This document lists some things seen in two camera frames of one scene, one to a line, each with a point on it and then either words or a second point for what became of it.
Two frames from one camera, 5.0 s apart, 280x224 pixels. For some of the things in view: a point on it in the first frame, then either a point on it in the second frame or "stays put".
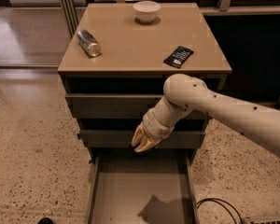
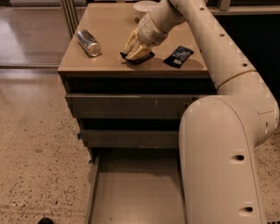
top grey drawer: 116,106 stays put
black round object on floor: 45,220 stays put
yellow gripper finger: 138,134 -> 132,41
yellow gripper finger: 146,144 -> 137,52
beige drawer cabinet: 116,68 stays put
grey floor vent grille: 268,220 stays put
